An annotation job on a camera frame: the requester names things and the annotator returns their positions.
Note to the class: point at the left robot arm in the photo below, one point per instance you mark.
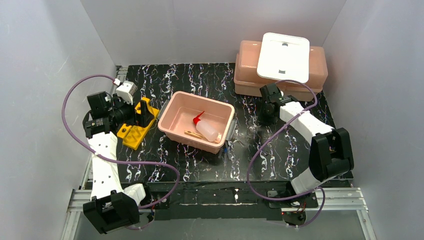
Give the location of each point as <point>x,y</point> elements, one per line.
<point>102,112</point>

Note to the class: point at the yellow test tube rack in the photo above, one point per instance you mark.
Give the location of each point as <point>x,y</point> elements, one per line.
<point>133,135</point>

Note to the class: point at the white squeeze bottle red cap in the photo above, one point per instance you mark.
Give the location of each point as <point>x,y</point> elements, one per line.
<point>204,128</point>

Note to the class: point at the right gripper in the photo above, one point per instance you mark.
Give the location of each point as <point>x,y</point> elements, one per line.
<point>269,91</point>

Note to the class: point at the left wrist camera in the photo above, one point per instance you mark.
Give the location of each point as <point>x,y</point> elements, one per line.
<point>126,91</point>

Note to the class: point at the blue capped plastic pipette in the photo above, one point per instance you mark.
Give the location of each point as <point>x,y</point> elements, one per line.
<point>225,155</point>

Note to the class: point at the pink plastic bin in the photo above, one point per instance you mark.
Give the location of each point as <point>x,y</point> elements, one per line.
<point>177,117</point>

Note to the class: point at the white rectangular lid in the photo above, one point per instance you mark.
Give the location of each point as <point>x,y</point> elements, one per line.
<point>284,57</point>

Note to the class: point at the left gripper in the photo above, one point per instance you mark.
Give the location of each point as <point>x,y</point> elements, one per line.
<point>135,112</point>

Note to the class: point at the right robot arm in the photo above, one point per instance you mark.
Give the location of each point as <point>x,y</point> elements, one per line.
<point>330,152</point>

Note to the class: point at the wooden stick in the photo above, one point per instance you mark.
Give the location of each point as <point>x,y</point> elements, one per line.
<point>201,137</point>

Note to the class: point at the clear glass beaker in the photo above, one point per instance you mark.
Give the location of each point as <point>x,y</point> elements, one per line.
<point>253,125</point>

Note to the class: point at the aluminium frame rail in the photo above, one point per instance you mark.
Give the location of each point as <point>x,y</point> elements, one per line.
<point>102,210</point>

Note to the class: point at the large pink lidded box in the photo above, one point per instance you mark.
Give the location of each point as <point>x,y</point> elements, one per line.
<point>248,82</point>

